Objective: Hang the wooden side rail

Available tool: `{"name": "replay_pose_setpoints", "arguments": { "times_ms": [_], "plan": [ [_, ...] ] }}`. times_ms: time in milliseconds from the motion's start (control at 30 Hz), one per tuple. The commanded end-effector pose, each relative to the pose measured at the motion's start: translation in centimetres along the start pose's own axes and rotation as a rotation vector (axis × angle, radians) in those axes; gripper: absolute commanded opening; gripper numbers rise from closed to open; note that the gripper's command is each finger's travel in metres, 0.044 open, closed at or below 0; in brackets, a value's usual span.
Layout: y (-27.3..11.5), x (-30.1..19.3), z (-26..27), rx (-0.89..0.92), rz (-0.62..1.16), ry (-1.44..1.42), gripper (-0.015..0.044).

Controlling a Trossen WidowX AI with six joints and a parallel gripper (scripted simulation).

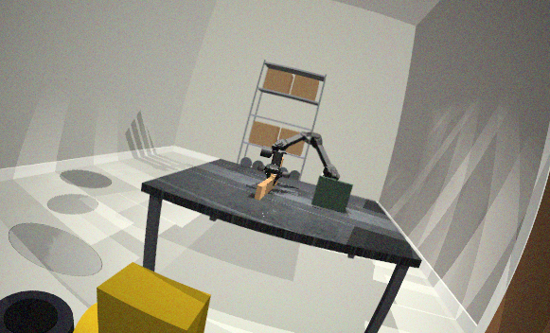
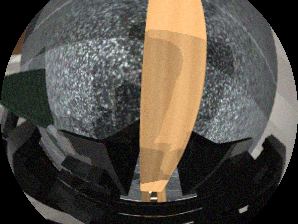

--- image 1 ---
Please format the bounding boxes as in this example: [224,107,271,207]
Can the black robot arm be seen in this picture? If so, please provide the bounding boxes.
[260,131,341,181]

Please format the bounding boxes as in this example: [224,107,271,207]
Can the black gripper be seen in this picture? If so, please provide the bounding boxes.
[257,159,290,186]

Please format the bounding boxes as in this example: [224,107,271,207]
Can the light wooden board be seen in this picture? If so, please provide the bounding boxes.
[254,175,275,201]

